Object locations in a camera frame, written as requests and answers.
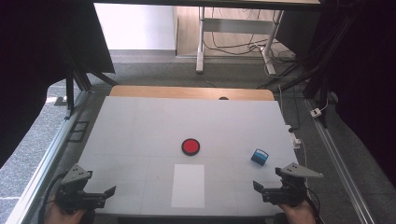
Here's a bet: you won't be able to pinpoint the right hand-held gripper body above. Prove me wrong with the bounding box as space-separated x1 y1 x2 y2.
275 162 324 207

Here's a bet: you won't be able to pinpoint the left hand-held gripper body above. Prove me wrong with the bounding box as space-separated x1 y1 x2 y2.
55 163 93 214

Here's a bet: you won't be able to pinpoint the small blue box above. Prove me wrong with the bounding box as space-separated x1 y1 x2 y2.
250 148 270 167

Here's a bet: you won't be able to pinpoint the round red dish black rim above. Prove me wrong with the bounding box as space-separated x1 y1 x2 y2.
181 137 201 157

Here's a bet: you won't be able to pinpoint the person's right hand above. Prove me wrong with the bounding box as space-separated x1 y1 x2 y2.
276 200 317 224

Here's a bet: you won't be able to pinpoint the person's left hand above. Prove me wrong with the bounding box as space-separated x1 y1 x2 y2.
43 200 88 224

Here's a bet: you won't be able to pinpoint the white paper sheet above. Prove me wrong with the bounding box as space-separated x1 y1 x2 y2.
170 163 206 209

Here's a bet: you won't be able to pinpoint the white table cover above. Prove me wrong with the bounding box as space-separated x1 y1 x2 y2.
78 95 317 217

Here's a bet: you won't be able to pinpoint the black metal stand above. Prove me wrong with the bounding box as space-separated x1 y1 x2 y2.
258 12 359 129
54 46 120 120

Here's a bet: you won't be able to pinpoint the wooden table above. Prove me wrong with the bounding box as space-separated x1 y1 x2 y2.
109 85 276 102

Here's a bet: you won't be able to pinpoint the black curtain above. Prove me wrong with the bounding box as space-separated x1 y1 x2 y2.
311 0 396 188
0 0 116 169

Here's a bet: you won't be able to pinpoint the white panel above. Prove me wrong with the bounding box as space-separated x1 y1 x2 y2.
93 3 177 51

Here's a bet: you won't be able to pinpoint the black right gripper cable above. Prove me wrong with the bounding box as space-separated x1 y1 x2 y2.
303 186 325 224

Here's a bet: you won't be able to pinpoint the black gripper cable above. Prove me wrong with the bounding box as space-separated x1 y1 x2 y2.
303 186 325 224
37 172 68 224

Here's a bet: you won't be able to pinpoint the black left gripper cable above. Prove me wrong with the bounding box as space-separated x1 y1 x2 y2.
37 172 68 224

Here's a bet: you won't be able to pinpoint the aluminium rail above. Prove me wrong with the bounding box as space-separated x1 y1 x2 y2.
304 98 378 224
6 90 92 224

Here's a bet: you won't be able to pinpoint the black floor cables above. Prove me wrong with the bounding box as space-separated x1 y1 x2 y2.
204 7 297 64

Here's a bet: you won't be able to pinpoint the white metal desk frame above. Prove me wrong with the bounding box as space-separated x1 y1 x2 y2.
195 7 285 76

